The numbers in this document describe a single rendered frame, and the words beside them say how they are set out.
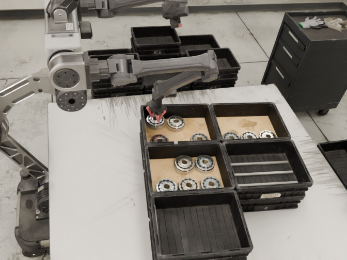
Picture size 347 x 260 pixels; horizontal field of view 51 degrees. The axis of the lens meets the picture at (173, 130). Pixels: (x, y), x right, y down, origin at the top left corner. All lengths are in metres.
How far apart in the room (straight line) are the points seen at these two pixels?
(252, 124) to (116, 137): 0.81
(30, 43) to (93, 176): 2.58
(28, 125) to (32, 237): 1.23
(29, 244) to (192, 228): 1.07
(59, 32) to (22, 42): 2.87
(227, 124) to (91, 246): 1.01
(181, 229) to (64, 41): 0.94
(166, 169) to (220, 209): 0.34
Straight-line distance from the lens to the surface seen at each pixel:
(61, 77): 1.37
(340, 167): 3.02
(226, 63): 3.24
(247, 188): 1.75
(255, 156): 2.03
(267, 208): 1.97
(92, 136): 2.18
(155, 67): 1.42
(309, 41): 3.05
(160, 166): 1.87
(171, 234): 1.67
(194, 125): 2.10
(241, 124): 2.18
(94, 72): 1.37
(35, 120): 3.35
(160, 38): 3.44
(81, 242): 1.80
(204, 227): 1.71
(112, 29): 4.49
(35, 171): 2.36
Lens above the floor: 2.29
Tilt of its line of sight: 45 degrees down
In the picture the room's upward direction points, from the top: 8 degrees clockwise
